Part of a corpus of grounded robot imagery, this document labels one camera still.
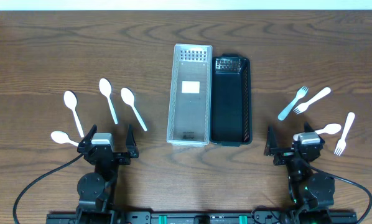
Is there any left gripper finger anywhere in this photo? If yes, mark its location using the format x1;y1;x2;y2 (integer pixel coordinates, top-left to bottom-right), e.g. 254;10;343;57
80;124;97;146
126;124;136;153

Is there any white plastic fork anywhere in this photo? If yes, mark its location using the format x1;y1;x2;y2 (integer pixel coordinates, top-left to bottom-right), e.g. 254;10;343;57
293;87;332;114
334;112;355;156

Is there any white plastic spoon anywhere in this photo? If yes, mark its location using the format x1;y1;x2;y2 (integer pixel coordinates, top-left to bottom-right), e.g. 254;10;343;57
293;123;341;141
121;88;147;131
63;90;85;138
50;131;78;147
99;78;118;124

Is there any pale green plastic fork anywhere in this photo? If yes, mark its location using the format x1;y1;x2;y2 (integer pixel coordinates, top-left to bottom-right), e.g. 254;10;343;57
277;86;309;121

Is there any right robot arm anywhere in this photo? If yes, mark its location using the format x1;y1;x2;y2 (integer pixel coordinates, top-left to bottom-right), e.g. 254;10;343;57
264;123;335;223

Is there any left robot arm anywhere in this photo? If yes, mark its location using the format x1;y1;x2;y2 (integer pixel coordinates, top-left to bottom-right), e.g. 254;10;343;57
75;125;139;223

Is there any clear plastic basket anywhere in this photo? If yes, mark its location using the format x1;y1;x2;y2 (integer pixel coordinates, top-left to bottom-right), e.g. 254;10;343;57
167;44;213;147

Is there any black plastic basket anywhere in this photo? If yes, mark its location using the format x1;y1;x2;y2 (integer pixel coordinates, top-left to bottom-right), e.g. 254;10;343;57
210;54;253;147

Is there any right black cable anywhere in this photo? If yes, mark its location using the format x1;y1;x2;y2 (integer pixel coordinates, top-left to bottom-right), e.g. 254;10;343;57
300;158;372;224

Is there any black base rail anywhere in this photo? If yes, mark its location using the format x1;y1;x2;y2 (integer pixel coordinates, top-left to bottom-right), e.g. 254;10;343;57
46;210;358;224

